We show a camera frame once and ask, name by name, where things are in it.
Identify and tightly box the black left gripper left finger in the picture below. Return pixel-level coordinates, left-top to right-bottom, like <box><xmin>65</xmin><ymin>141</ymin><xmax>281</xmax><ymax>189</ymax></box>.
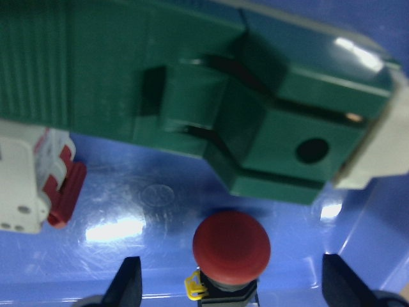
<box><xmin>100</xmin><ymin>256</ymin><xmax>142</xmax><ymax>307</ymax></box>

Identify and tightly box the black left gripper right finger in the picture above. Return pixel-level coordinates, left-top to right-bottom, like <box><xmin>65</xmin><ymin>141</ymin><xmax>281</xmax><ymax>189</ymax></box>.
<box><xmin>321</xmin><ymin>254</ymin><xmax>377</xmax><ymax>306</ymax></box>

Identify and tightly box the red emergency stop button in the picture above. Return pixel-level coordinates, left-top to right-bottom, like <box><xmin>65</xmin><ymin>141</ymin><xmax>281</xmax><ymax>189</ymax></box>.
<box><xmin>184</xmin><ymin>210</ymin><xmax>271</xmax><ymax>306</ymax></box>

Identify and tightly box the blue plastic tray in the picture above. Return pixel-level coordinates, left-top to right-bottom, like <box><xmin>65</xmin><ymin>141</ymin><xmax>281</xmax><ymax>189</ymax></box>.
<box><xmin>1</xmin><ymin>1</ymin><xmax>408</xmax><ymax>306</ymax></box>

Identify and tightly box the white circuit breaker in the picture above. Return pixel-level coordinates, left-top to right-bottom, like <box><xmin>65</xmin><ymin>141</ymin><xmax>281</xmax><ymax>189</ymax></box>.
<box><xmin>1</xmin><ymin>120</ymin><xmax>87</xmax><ymax>233</ymax></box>

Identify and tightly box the green electrical module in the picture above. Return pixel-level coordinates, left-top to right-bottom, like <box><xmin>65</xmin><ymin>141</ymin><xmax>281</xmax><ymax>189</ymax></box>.
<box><xmin>1</xmin><ymin>1</ymin><xmax>399</xmax><ymax>204</ymax></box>

